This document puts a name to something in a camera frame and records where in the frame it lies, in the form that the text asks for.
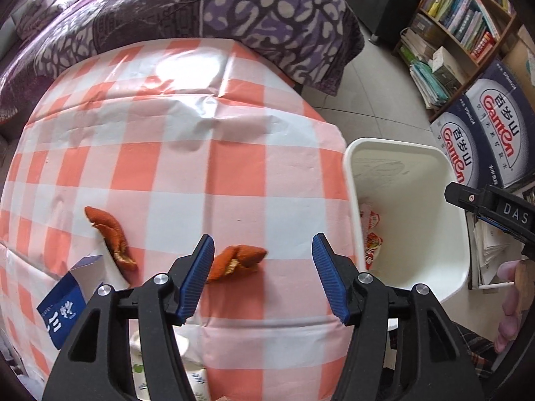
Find blue paper carton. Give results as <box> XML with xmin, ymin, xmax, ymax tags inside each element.
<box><xmin>37</xmin><ymin>254</ymin><xmax>105</xmax><ymax>349</ymax></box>

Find grey box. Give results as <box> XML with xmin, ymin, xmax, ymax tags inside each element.
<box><xmin>412</xmin><ymin>14</ymin><xmax>444</xmax><ymax>40</ymax></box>

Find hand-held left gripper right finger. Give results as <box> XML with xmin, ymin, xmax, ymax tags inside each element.
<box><xmin>311</xmin><ymin>232</ymin><xmax>488</xmax><ymax>401</ymax></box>

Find red orange snack packet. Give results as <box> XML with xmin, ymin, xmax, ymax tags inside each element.
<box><xmin>359</xmin><ymin>203</ymin><xmax>385</xmax><ymax>272</ymax></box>

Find white paper box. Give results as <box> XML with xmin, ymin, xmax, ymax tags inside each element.
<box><xmin>430</xmin><ymin>46</ymin><xmax>469</xmax><ymax>84</ymax></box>

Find white plastic bin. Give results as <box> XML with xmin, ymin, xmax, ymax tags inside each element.
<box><xmin>343</xmin><ymin>138</ymin><xmax>471</xmax><ymax>330</ymax></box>

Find stack of white papers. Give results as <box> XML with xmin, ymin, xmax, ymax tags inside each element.
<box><xmin>470</xmin><ymin>217</ymin><xmax>523</xmax><ymax>289</ymax></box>

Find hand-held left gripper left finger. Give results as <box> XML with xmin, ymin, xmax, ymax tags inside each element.
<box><xmin>42</xmin><ymin>234</ymin><xmax>216</xmax><ymax>401</ymax></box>

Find blue bottled water case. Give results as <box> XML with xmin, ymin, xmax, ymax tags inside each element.
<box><xmin>430</xmin><ymin>94</ymin><xmax>498</xmax><ymax>188</ymax></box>
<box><xmin>464</xmin><ymin>59</ymin><xmax>535</xmax><ymax>188</ymax></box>

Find person's right hand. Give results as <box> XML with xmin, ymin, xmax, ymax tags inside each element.
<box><xmin>495</xmin><ymin>260</ymin><xmax>528</xmax><ymax>355</ymax></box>

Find purple patterned bedspread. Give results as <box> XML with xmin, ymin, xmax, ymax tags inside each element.
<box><xmin>0</xmin><ymin>0</ymin><xmax>366</xmax><ymax>126</ymax></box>

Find stack of teal booklets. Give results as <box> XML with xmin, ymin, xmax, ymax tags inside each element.
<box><xmin>409</xmin><ymin>60</ymin><xmax>450</xmax><ymax>109</ymax></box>

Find black bench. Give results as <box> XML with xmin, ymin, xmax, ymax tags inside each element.
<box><xmin>359</xmin><ymin>0</ymin><xmax>419</xmax><ymax>44</ymax></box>

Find cardboard box with green print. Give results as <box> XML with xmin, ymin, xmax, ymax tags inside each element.
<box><xmin>502</xmin><ymin>25</ymin><xmax>535</xmax><ymax>88</ymax></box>

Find curled orange peel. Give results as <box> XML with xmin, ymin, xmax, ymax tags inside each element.
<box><xmin>207</xmin><ymin>246</ymin><xmax>268</xmax><ymax>282</ymax></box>

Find plaid pants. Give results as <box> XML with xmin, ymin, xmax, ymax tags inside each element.
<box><xmin>455</xmin><ymin>321</ymin><xmax>508</xmax><ymax>385</ymax></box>

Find long orange peel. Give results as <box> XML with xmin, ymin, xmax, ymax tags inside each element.
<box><xmin>84</xmin><ymin>206</ymin><xmax>138</xmax><ymax>272</ymax></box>

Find wooden bookshelf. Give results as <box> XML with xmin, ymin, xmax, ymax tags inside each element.
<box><xmin>399</xmin><ymin>0</ymin><xmax>519</xmax><ymax>124</ymax></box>

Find orange white checkered tablecloth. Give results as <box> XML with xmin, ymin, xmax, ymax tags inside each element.
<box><xmin>0</xmin><ymin>37</ymin><xmax>360</xmax><ymax>401</ymax></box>

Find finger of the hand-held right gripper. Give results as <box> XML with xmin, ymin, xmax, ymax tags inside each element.
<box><xmin>444</xmin><ymin>181</ymin><xmax>482</xmax><ymax>219</ymax></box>

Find stack of lying books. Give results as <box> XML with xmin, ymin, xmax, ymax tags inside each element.
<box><xmin>399</xmin><ymin>27</ymin><xmax>439</xmax><ymax>65</ymax></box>

